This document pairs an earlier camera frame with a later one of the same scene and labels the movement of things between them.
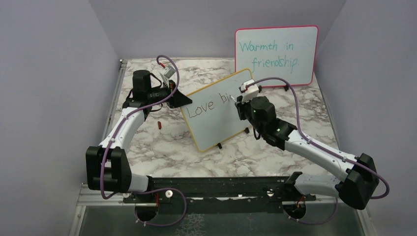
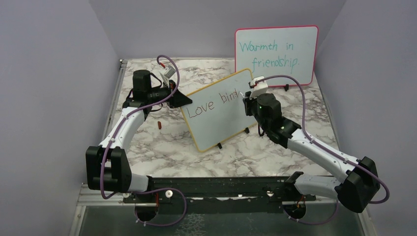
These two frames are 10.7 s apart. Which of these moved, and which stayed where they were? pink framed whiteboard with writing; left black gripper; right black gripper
Moved: right black gripper
Stayed: pink framed whiteboard with writing; left black gripper
